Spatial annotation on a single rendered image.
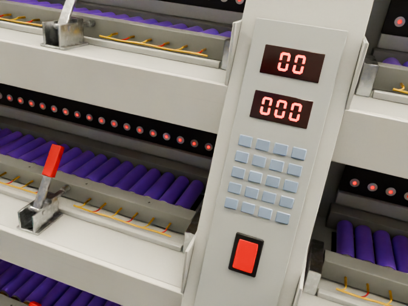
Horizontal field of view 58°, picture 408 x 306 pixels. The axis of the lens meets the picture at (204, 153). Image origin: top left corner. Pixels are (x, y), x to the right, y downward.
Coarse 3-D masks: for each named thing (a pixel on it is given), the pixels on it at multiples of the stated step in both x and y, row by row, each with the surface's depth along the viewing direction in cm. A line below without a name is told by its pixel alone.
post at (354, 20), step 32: (256, 0) 29; (288, 0) 28; (320, 0) 28; (352, 0) 27; (352, 32) 27; (352, 64) 28; (224, 128) 31; (224, 160) 31; (320, 160) 29; (320, 192) 29; (192, 256) 33; (192, 288) 33; (288, 288) 31
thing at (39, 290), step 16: (0, 272) 54; (16, 272) 55; (32, 272) 55; (0, 288) 52; (16, 288) 52; (32, 288) 52; (48, 288) 52; (64, 288) 53; (0, 304) 48; (16, 304) 49; (32, 304) 43; (48, 304) 50; (64, 304) 50; (80, 304) 50; (96, 304) 51; (112, 304) 51
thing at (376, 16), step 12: (384, 0) 44; (372, 12) 45; (384, 12) 44; (372, 24) 45; (372, 36) 45; (372, 48) 45; (156, 156) 54; (204, 168) 53; (336, 168) 48; (336, 180) 48; (324, 192) 48; (336, 192) 48; (324, 204) 49; (324, 216) 49; (384, 216) 47
